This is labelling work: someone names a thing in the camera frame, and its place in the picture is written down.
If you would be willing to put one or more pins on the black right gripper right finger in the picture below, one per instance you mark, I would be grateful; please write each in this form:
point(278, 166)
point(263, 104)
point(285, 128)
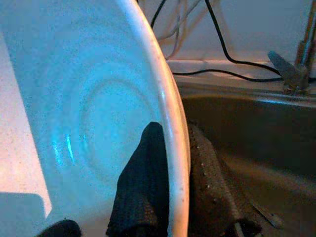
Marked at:
point(209, 197)

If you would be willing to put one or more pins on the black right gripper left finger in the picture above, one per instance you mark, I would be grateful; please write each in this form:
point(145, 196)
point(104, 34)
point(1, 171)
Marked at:
point(140, 192)

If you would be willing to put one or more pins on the white bowl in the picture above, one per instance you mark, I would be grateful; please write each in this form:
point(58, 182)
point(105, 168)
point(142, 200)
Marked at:
point(86, 86)

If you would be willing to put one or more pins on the stainless steel sink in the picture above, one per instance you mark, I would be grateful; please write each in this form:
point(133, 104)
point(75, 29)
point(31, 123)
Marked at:
point(259, 128)

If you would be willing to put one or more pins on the metal faucet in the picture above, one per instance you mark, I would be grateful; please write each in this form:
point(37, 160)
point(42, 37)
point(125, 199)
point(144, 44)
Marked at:
point(301, 69)

